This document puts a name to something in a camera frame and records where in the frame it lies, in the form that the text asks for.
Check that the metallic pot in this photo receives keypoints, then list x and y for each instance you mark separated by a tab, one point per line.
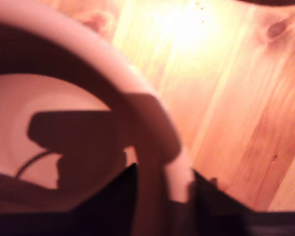
51	98

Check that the black Philips rice cooker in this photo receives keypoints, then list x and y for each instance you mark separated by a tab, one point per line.
273	2

